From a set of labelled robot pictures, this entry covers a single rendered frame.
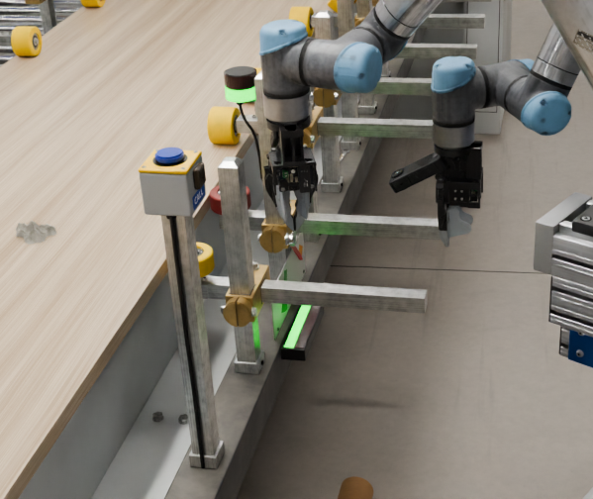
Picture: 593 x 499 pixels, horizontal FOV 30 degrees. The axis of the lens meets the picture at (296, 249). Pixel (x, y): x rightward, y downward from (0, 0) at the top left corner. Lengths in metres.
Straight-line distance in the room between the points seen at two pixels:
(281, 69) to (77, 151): 0.82
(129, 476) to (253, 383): 0.27
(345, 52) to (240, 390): 0.62
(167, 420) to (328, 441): 0.98
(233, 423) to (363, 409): 1.21
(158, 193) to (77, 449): 0.49
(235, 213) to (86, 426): 0.42
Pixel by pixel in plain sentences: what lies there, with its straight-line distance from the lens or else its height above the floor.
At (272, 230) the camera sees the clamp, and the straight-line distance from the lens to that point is 2.06.
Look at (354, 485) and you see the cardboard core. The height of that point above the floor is 0.08.
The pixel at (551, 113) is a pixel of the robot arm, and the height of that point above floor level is 1.13.
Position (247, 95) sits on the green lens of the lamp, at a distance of 1.98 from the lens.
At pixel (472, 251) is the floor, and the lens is 3.78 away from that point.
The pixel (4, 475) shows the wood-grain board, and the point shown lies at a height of 0.90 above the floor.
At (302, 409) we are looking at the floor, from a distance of 3.04.
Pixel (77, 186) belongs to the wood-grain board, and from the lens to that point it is 2.26.
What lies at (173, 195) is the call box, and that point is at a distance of 1.49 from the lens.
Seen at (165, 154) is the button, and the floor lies 1.23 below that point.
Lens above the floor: 1.81
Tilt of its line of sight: 28 degrees down
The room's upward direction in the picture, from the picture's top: 4 degrees counter-clockwise
